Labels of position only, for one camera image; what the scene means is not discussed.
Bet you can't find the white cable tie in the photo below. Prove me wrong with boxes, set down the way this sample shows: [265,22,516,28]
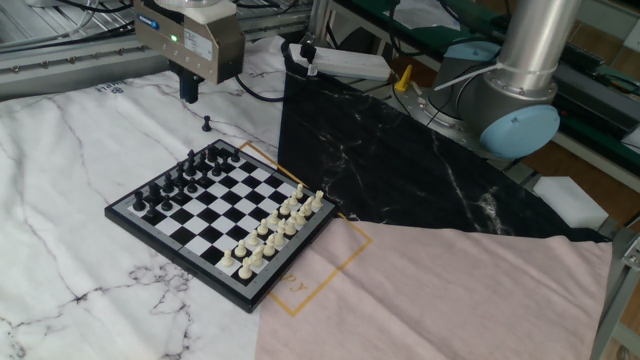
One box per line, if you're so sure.
[432,63,502,92]

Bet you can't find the black cable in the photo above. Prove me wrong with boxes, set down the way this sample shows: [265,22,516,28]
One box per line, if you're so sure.
[233,73,287,104]

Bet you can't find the aluminium frame post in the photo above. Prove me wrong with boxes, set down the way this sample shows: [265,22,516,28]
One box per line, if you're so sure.
[588,213,640,360]

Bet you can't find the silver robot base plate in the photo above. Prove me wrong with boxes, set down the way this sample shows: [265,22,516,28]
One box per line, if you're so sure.
[392,83,506,162]

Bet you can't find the yellow plastic clip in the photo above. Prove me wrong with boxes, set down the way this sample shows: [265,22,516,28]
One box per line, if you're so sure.
[393,63,414,94]

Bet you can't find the white paper sheet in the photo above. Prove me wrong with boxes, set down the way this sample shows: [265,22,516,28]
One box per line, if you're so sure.
[387,0,454,30]

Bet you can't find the white foam block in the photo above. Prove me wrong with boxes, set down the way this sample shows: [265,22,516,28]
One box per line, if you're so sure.
[532,175,610,231]

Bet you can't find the black and white chessboard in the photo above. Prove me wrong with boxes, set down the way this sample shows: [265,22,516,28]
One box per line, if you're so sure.
[103,138,340,315]

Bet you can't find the marble pink black tablecloth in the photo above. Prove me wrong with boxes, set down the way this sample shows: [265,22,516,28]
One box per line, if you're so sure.
[0,34,614,360]

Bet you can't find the black power plug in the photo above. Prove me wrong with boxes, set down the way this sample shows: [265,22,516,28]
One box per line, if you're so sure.
[299,42,319,76]

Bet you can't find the silver force torque sensor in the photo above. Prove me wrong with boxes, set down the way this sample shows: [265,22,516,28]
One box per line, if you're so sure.
[153,0,224,10]

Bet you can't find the grey aluminium rail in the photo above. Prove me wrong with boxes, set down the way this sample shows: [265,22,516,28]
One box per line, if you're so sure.
[0,19,311,101]

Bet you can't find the white gripper adapter plate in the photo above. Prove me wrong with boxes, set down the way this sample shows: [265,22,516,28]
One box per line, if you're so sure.
[187,0,238,26]

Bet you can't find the tan metal Schunk gripper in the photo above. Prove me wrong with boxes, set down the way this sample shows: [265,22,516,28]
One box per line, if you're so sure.
[132,0,246,105]

